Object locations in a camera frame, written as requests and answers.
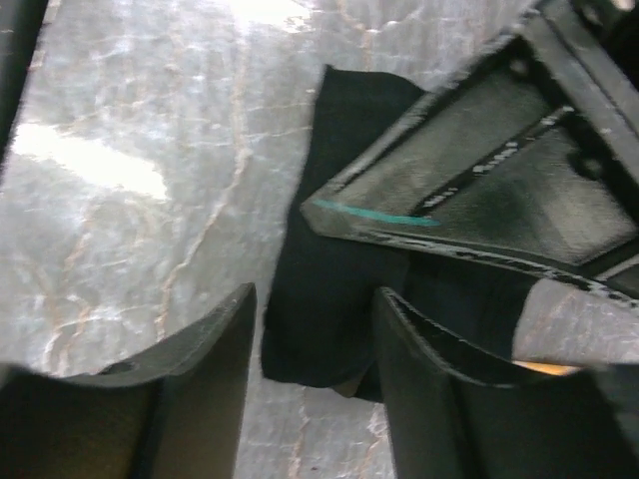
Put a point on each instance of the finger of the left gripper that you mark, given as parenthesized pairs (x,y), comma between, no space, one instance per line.
(524,163)

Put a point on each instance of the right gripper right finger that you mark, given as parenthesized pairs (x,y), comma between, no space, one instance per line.
(457,411)

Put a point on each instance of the black underwear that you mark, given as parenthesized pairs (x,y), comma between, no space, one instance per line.
(317,330)

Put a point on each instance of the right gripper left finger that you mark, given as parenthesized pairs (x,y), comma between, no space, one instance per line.
(174,410)

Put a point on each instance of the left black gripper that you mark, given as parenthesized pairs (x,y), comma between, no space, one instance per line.
(599,50)

